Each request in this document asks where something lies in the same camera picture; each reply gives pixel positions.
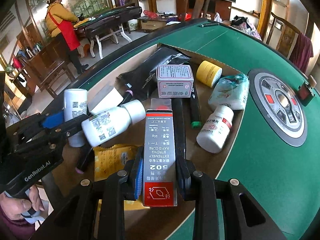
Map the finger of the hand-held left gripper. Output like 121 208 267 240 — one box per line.
16 111 66 141
14 116 90 155

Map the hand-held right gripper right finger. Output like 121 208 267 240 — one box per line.
176 156 287 240

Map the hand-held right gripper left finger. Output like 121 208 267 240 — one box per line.
29 152 145 240

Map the white plastic bottle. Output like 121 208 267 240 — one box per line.
81 99 146 147
63 89 88 148

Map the long grey glue box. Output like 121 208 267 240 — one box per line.
142 109 181 207

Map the black marker with pink caps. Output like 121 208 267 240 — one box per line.
75 89 134 174

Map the cardboard box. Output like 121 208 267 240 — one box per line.
46 42 247 233

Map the yellow cracker packet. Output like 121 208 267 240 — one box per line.
93 144 139 182

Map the white charger adapter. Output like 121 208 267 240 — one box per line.
87 84 125 115

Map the white bottle with red label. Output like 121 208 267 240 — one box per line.
196 104 235 154

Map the black marker with green cap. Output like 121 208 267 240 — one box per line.
189 86 202 129

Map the small grey medicine box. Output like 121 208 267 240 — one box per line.
157 64 194 98

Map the black snack packet white print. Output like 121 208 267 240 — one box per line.
116 44 192 100

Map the person's left forearm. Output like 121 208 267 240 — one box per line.
0 209 38 240

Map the person's left hand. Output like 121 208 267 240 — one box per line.
0 186 45 222

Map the long glossy black box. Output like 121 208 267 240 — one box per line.
171 97 187 162

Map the wooden desk cabinet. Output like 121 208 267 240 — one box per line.
24 34 75 98

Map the pale green tissue pack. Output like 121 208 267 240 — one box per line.
208 72 250 110

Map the yellow round jar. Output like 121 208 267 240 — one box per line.
196 60 223 88

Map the round grey control panel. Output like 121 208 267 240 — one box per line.
247 68 308 147

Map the dark mahjong table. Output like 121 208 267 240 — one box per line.
75 5 143 59

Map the low wooden table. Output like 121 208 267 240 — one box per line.
137 16 180 33

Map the black canister with tan cap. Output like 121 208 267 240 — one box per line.
297 76 317 107

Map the pile of clothes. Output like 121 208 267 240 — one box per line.
230 15 262 40

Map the wooden chair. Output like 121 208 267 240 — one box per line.
265 12 302 55
184 0 217 22

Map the wooden television cabinet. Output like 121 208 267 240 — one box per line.
175 0 232 22

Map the maroon cloth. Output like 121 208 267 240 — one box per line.
289 32 314 73

